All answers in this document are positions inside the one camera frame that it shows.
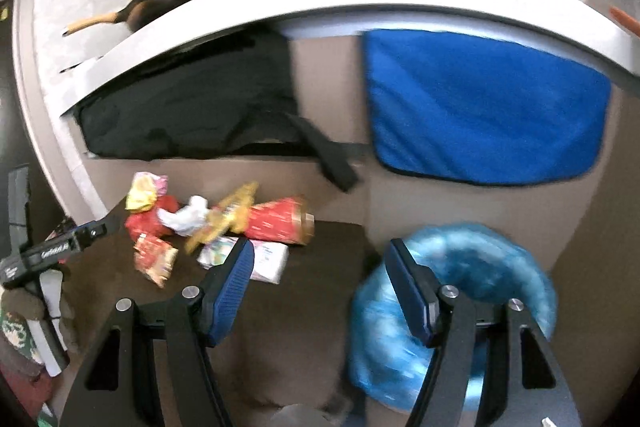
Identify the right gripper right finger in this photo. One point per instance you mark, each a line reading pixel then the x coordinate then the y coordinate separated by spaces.
pixel 523 383

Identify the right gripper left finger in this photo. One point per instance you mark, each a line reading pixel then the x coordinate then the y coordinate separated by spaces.
pixel 116 384

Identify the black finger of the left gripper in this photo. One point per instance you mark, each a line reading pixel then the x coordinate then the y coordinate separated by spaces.
pixel 18 201

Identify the pink yellow snack wrapper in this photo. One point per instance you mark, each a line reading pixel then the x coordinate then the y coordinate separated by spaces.
pixel 145 189

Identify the black bag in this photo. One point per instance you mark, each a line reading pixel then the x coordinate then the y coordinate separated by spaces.
pixel 233 95

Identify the dark frying pan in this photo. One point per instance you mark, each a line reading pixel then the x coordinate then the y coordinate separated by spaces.
pixel 135 15

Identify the white crumpled tissue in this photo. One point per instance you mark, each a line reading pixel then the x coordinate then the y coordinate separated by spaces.
pixel 188 219

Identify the blue cloth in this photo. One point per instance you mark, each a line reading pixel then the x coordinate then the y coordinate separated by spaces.
pixel 480 111

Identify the red paper cup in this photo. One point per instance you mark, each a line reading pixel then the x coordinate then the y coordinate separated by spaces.
pixel 285 220

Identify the orange carrot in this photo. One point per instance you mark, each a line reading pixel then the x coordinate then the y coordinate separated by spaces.
pixel 625 20

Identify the red small snack packet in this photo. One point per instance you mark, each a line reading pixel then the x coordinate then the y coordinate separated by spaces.
pixel 154 258

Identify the white kitchen counter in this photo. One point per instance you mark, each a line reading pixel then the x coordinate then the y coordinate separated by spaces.
pixel 563 26

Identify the cartoon tissue pack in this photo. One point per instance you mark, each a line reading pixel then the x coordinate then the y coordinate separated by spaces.
pixel 269 258

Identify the yellow gold snack wrapper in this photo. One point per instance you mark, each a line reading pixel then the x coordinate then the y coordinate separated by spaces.
pixel 229 215

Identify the blue lined trash bin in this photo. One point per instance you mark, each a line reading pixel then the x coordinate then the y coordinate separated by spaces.
pixel 385 361

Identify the red plastic bag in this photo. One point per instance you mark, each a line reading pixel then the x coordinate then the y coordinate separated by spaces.
pixel 147 222

